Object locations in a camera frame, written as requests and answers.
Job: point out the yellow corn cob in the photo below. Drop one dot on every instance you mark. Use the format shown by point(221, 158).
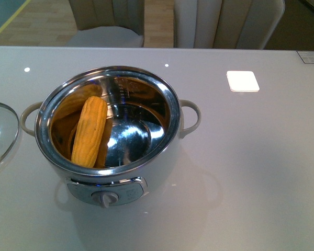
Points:
point(89, 132)

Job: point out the glass pot lid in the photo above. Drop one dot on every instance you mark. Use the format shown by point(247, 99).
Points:
point(9, 129)

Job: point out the white electric cooking pot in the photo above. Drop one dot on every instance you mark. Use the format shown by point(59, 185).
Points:
point(139, 147)

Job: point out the beige chair right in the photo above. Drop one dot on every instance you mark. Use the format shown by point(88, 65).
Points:
point(225, 24)

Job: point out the beige chair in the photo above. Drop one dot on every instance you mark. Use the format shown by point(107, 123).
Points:
point(225, 24)
point(108, 24)

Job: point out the beige chair left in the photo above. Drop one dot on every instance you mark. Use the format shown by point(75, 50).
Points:
point(108, 24)

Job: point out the table label sticker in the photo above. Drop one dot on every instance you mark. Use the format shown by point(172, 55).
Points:
point(306, 56)

